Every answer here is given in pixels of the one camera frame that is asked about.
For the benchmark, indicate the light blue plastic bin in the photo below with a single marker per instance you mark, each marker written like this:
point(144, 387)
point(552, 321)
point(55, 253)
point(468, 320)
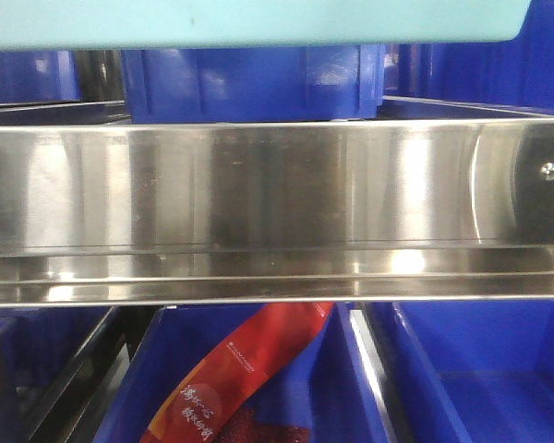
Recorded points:
point(38, 25)

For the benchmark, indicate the dark blue bin upper middle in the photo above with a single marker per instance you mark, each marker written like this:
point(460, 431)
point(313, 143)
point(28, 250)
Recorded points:
point(262, 84)

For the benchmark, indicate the dark blue bin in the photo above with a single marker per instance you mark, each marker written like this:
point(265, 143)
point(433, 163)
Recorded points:
point(38, 76)
point(471, 371)
point(262, 84)
point(518, 73)
point(325, 389)

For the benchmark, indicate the dark blue bin lower middle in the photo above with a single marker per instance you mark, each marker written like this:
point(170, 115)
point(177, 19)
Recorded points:
point(325, 389)

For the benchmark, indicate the dark blue bin lower right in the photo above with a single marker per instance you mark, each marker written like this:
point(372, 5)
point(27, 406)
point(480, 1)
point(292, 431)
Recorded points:
point(471, 371)

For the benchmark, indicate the dark blue bin upper right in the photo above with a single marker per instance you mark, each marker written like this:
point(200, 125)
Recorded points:
point(518, 73)

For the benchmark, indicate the dark blue bin upper left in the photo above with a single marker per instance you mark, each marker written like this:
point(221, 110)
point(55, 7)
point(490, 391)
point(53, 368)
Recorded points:
point(38, 76)

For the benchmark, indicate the red snack package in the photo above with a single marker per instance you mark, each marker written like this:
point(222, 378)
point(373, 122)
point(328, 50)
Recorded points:
point(239, 365)

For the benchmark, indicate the steel shelf divider lower left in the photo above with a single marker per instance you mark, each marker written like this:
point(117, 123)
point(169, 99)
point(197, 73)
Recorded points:
point(78, 352)

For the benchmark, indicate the stainless steel shelf rail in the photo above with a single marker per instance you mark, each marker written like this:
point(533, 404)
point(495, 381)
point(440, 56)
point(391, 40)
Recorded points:
point(227, 213)

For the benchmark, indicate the shelf rail screw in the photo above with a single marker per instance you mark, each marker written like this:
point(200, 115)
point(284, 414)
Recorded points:
point(546, 171)

